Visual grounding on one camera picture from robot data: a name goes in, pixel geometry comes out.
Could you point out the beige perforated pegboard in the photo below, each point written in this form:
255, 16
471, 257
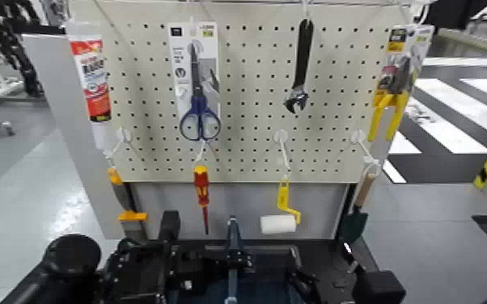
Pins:
252, 85

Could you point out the pliers packaging card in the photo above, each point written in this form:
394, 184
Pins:
422, 42

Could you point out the yellow paint roller white sleeve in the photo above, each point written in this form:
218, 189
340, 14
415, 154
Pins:
277, 223

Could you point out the blue teal upright tool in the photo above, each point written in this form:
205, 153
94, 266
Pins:
233, 233

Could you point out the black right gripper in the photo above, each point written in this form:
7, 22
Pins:
378, 288

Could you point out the black angular object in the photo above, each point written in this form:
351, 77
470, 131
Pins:
451, 12

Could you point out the orange grey scraper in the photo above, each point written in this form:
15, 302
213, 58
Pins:
132, 215

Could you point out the white sealant tube red label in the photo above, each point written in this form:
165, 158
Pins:
94, 76

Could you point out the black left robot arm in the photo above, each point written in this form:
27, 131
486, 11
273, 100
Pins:
69, 259

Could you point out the red yellow screwdriver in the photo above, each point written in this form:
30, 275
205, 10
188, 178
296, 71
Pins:
201, 182

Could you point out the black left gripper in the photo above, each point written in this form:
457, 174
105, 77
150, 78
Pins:
141, 276

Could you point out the black adjustable wrench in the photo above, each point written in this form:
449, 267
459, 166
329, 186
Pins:
303, 55

